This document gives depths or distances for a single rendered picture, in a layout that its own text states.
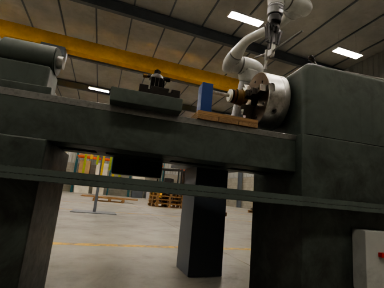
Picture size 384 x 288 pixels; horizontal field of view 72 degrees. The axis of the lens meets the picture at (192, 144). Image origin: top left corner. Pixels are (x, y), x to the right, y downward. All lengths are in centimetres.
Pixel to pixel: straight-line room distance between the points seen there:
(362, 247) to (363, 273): 11
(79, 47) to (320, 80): 1164
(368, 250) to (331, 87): 79
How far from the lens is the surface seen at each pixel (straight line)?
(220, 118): 123
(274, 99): 142
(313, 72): 153
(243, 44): 195
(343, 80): 164
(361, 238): 148
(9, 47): 145
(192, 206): 189
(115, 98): 112
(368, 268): 149
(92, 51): 1256
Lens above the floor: 52
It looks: 11 degrees up
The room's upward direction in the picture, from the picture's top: 5 degrees clockwise
